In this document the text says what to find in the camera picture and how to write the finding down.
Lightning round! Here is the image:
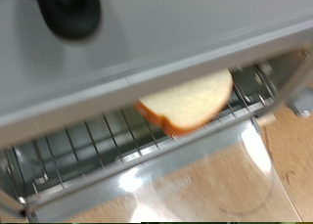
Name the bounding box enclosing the white bread slice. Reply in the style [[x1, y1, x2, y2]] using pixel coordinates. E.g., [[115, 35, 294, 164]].
[[132, 68, 235, 138]]

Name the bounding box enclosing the silver toaster oven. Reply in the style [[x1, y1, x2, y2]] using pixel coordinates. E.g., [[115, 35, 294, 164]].
[[0, 0, 313, 222]]

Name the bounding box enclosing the wire oven rack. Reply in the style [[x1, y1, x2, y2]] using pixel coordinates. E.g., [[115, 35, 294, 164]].
[[6, 62, 278, 199]]

